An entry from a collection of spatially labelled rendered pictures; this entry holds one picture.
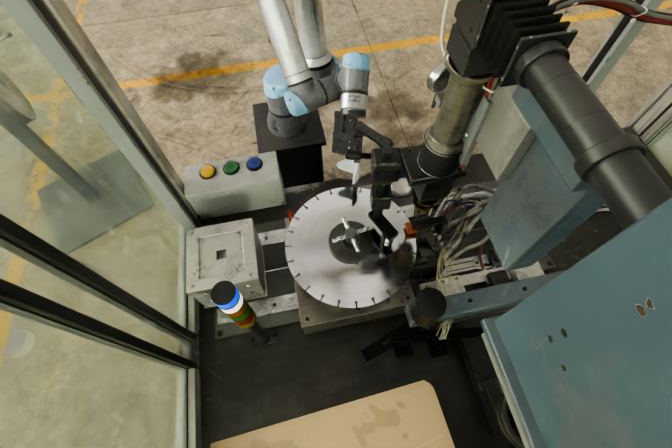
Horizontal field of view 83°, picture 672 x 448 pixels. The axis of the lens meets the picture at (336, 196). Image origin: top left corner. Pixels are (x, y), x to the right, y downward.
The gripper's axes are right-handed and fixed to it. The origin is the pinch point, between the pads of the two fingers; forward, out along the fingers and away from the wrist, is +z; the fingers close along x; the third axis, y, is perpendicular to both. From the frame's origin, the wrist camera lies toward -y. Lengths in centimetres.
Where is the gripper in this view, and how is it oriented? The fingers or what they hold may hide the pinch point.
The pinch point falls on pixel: (356, 184)
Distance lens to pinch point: 105.5
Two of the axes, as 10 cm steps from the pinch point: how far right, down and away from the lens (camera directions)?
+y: -10.0, -0.6, 0.5
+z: -0.6, 10.0, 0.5
